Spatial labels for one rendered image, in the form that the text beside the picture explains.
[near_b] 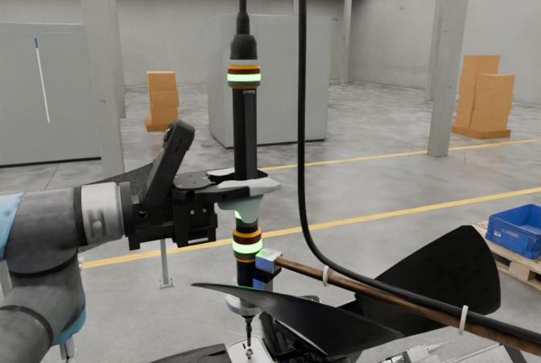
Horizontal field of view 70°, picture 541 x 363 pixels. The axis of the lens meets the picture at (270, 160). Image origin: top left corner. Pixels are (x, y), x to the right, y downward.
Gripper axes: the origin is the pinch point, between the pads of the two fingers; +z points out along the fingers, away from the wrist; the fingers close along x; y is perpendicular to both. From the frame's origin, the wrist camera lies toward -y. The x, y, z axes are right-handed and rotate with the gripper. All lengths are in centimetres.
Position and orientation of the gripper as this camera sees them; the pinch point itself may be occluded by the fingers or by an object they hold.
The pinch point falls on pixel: (266, 175)
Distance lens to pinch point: 56.5
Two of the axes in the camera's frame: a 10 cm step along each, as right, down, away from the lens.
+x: 3.7, 2.5, -8.9
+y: 0.1, 9.6, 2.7
